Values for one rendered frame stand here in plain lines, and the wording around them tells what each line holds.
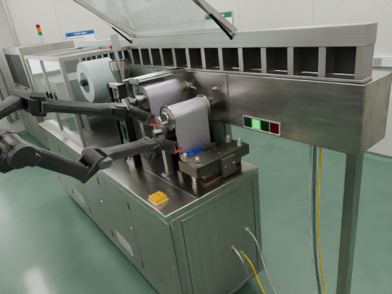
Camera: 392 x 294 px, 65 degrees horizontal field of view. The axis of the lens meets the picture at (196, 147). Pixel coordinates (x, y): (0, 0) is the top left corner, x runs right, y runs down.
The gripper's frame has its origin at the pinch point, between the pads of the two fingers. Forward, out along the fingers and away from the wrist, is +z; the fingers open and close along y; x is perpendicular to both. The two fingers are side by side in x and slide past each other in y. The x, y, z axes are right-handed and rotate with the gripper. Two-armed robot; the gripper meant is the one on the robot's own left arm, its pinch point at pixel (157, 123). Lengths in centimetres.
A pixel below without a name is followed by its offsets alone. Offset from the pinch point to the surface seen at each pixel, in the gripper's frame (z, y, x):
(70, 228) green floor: 47, -137, -121
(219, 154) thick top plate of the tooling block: 29.5, 24.4, -1.1
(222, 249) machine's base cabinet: 54, 34, -50
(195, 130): 19.7, 8.3, 6.1
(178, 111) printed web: 4.0, 7.5, 10.7
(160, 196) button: 6.3, 21.3, -34.2
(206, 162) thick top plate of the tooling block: 20.9, 26.7, -8.3
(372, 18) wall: 190, -14, 196
